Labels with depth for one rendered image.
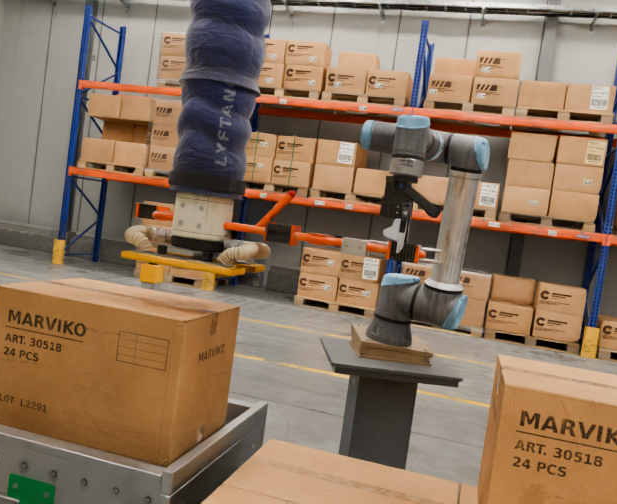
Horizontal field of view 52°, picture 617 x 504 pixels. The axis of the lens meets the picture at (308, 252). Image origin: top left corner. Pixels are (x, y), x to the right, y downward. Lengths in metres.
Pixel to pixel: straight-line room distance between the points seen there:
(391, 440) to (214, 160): 1.36
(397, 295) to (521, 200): 6.48
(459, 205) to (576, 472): 1.13
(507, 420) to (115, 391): 1.02
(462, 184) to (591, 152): 6.69
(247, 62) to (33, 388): 1.10
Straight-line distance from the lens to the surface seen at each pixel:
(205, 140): 1.80
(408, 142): 1.72
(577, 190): 8.96
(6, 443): 1.88
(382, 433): 2.58
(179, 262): 1.76
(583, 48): 10.66
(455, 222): 2.40
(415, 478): 1.99
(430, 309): 2.46
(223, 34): 1.83
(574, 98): 9.12
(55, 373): 1.92
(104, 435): 1.87
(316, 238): 1.75
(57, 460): 1.80
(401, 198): 1.74
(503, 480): 1.60
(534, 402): 1.55
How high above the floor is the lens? 1.25
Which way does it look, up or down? 3 degrees down
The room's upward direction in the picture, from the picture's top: 8 degrees clockwise
